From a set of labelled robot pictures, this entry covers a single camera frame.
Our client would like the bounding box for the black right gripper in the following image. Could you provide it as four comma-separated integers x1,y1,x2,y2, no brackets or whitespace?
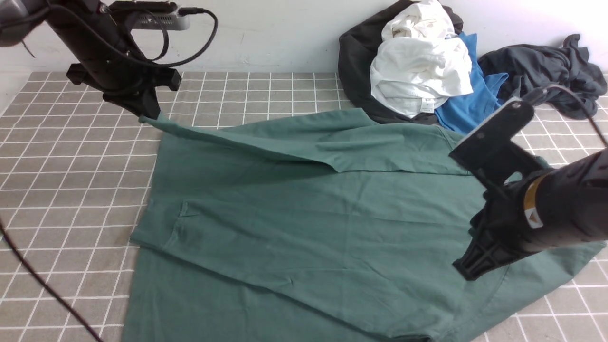
452,173,538,281

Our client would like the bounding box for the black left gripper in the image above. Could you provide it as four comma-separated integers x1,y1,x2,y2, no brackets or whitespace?
66,63,181,120

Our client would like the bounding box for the green long sleeve shirt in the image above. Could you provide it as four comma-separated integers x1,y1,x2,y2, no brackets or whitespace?
122,110,604,342

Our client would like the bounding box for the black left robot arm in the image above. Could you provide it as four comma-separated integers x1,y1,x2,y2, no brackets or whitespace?
1,0,181,120

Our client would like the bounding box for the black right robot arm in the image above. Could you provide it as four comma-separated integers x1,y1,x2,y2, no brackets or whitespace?
453,150,607,281

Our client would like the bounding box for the blue t-shirt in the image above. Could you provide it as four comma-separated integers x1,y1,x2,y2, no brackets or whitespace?
435,33,509,135

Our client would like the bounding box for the dark grey crumpled shirt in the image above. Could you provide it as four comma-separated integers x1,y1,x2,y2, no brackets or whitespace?
478,34,607,120

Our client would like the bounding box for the white crumpled shirt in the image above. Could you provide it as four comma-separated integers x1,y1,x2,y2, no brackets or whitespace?
370,0,473,118

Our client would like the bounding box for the black garment under white shirt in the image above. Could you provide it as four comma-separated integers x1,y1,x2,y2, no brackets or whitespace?
338,0,463,125

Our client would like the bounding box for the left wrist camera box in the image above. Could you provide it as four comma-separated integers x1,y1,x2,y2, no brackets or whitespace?
108,0,190,32

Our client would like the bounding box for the black left camera cable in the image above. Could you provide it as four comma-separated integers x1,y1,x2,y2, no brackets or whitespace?
47,5,219,69

